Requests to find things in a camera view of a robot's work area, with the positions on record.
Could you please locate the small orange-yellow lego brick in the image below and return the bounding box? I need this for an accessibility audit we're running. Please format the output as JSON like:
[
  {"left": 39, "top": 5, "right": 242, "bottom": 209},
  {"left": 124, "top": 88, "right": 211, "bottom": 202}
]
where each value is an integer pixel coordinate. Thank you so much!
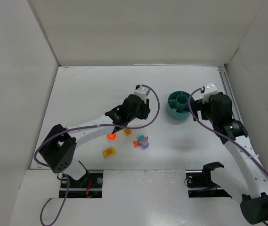
[{"left": 124, "top": 129, "right": 131, "bottom": 136}]

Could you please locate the yellow lego brick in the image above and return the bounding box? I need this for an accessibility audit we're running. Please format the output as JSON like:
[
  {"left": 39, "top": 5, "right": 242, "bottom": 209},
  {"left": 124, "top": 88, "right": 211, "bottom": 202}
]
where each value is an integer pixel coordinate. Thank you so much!
[{"left": 103, "top": 147, "right": 116, "bottom": 158}]

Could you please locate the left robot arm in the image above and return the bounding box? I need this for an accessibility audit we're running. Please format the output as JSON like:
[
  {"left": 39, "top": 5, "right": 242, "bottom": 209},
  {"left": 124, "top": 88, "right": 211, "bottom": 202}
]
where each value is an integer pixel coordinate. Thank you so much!
[{"left": 38, "top": 92, "right": 150, "bottom": 186}]

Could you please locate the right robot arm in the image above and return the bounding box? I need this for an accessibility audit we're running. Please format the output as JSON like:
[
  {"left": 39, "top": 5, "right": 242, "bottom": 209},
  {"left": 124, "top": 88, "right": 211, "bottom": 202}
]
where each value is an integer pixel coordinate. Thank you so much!
[{"left": 188, "top": 92, "right": 268, "bottom": 225}]

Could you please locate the teal round divided container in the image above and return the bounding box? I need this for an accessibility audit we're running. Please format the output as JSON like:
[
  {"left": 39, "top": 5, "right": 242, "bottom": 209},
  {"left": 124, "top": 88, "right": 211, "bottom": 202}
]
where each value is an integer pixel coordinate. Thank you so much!
[{"left": 166, "top": 91, "right": 190, "bottom": 121}]

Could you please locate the orange round lego piece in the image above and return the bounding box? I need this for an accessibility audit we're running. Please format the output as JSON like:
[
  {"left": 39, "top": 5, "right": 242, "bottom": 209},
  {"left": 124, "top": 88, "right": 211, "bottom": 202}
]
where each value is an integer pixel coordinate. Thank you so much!
[{"left": 107, "top": 133, "right": 116, "bottom": 140}]

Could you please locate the purple lego figure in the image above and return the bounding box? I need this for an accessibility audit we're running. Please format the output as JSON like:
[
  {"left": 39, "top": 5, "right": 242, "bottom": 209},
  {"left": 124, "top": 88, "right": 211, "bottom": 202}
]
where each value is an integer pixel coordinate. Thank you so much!
[{"left": 137, "top": 135, "right": 149, "bottom": 149}]

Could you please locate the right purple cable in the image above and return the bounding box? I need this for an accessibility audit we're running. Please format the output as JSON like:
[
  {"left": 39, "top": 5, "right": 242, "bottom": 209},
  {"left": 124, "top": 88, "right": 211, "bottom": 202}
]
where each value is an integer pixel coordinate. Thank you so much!
[{"left": 187, "top": 87, "right": 268, "bottom": 224}]

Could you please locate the purple cable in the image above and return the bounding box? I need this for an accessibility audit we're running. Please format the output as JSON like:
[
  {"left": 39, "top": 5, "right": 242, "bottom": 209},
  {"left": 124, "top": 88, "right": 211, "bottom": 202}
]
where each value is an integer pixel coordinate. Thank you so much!
[
  {"left": 33, "top": 84, "right": 160, "bottom": 226},
  {"left": 187, "top": 87, "right": 268, "bottom": 224}
]

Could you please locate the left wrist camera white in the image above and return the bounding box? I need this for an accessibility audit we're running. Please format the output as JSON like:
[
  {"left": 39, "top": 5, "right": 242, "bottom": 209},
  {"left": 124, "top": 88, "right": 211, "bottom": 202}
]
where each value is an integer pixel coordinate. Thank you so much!
[{"left": 134, "top": 85, "right": 150, "bottom": 103}]

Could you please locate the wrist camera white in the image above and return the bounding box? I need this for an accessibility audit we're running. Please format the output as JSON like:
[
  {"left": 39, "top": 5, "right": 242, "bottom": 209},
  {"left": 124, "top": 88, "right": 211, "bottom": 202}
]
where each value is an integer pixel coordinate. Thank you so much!
[
  {"left": 134, "top": 85, "right": 150, "bottom": 103},
  {"left": 201, "top": 82, "right": 218, "bottom": 104}
]

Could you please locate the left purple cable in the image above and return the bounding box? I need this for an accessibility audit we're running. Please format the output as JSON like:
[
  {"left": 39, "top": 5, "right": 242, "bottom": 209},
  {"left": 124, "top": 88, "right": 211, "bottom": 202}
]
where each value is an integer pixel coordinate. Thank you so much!
[{"left": 33, "top": 84, "right": 160, "bottom": 226}]

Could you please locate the aluminium rail right edge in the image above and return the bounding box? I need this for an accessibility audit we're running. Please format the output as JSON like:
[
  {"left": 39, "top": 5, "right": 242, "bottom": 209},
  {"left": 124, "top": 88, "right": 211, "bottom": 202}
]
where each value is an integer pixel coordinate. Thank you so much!
[{"left": 218, "top": 66, "right": 242, "bottom": 121}]

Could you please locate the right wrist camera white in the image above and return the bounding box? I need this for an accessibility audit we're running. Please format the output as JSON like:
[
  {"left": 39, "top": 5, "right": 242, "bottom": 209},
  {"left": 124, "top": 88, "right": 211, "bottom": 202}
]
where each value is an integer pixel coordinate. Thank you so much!
[{"left": 201, "top": 82, "right": 218, "bottom": 104}]

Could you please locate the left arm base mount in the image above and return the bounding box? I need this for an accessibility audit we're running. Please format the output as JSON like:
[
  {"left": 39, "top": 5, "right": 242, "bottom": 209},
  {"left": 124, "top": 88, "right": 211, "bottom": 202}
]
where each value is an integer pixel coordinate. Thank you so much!
[{"left": 54, "top": 160, "right": 104, "bottom": 199}]

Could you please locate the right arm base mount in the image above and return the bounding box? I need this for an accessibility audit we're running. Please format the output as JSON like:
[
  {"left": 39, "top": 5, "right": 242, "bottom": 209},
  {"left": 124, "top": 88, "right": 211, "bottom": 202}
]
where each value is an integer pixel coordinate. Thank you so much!
[{"left": 184, "top": 162, "right": 231, "bottom": 198}]

